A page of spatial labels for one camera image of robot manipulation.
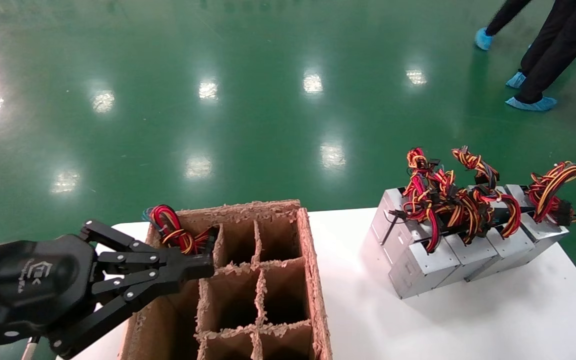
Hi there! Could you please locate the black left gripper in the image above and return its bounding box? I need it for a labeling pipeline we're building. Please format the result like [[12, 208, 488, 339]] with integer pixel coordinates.
[[0, 220, 215, 360]]

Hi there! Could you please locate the brown cardboard divider box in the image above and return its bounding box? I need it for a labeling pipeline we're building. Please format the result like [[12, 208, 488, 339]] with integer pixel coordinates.
[[119, 200, 332, 360]]

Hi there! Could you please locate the thin white rod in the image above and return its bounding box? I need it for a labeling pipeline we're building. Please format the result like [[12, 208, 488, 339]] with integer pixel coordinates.
[[20, 336, 40, 360]]

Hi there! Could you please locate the silver metal power supply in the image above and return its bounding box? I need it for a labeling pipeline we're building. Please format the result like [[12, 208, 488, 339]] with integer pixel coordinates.
[[505, 184, 570, 266], [360, 187, 461, 300], [440, 231, 500, 289], [465, 227, 537, 283]]

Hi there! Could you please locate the person in black trousers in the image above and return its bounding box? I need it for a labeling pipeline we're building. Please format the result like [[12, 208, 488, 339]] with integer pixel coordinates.
[[517, 0, 576, 103], [485, 0, 534, 37]]

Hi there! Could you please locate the red yellow black wire bundle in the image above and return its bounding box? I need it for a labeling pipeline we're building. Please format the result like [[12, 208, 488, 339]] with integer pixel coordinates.
[[528, 161, 576, 226], [143, 205, 219, 256], [450, 146, 522, 240], [435, 170, 494, 246], [402, 146, 444, 253]]

